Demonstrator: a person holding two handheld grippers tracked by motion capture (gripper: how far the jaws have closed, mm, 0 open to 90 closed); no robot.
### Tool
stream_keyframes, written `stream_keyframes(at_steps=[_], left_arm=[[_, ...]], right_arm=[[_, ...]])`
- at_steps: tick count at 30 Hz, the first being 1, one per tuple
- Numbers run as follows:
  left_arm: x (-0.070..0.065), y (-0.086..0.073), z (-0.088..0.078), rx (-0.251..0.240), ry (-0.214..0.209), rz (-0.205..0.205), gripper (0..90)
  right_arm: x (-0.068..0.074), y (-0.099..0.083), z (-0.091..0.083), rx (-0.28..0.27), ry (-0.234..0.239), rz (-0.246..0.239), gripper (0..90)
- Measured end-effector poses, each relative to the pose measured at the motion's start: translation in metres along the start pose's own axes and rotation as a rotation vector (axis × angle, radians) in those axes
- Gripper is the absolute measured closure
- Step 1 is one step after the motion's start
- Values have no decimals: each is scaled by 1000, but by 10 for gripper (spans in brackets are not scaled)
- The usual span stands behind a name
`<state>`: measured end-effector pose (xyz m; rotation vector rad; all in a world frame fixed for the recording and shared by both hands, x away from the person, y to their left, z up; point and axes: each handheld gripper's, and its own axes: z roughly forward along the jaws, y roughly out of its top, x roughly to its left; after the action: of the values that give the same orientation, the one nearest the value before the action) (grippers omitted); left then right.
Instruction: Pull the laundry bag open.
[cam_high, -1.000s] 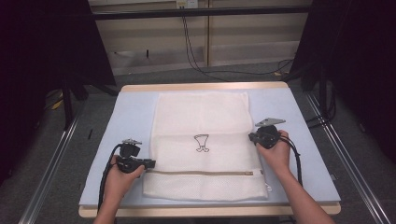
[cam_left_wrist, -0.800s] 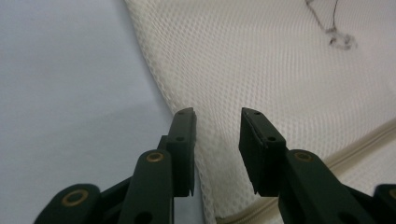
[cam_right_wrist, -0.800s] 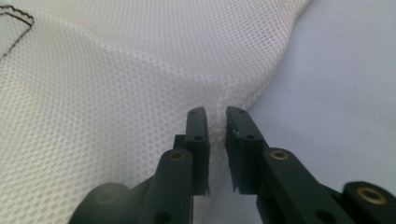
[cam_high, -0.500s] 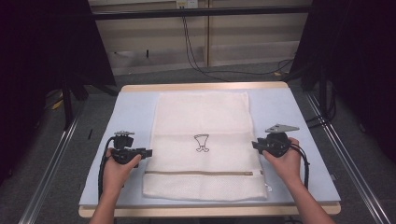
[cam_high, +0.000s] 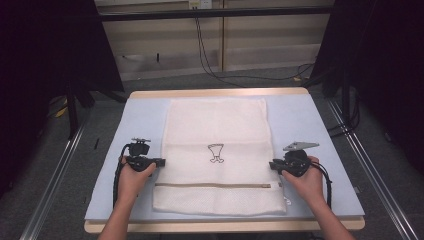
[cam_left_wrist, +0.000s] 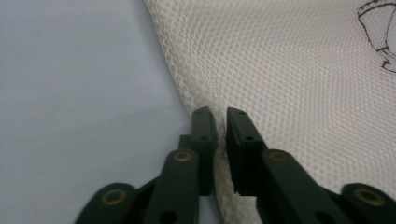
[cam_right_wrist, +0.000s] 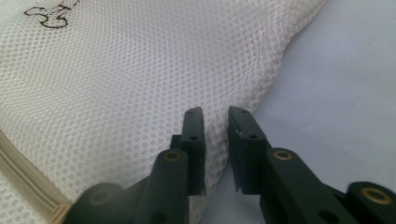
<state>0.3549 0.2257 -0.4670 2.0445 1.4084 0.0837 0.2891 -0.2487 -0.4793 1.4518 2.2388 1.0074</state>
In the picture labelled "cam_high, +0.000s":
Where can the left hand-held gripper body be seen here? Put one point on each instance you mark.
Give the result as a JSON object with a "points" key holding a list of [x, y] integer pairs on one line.
{"points": [[138, 160]]}

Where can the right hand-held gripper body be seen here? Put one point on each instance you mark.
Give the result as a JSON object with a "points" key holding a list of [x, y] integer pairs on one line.
{"points": [[295, 163]]}

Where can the white mesh laundry bag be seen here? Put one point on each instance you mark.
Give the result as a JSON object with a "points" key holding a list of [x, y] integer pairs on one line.
{"points": [[216, 126]]}

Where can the person's left hand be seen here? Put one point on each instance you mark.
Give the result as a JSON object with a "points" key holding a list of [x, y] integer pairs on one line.
{"points": [[133, 185]]}

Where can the person's right hand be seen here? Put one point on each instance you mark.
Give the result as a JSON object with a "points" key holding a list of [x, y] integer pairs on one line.
{"points": [[308, 188]]}

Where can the light blue table mat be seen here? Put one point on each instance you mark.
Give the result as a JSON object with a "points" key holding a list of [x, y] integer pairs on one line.
{"points": [[300, 116]]}

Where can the black stand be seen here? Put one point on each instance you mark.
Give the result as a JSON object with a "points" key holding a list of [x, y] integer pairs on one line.
{"points": [[345, 96], [71, 113]]}

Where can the wooden table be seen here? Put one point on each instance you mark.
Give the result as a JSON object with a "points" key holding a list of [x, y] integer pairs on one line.
{"points": [[216, 92]]}

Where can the yellow tape piece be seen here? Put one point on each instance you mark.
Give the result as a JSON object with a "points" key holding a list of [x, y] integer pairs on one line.
{"points": [[62, 111]]}

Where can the black curtain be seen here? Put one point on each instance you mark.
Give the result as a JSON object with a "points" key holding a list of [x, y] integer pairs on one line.
{"points": [[383, 66], [50, 66]]}

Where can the black horizontal bar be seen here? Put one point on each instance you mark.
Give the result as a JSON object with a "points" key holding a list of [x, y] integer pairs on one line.
{"points": [[216, 13]]}

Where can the metal floor rail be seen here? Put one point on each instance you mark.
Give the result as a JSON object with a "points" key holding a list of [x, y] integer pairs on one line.
{"points": [[50, 190], [373, 173]]}

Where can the white wall outlet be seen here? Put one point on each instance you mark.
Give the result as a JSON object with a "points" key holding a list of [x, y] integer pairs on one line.
{"points": [[200, 4]]}

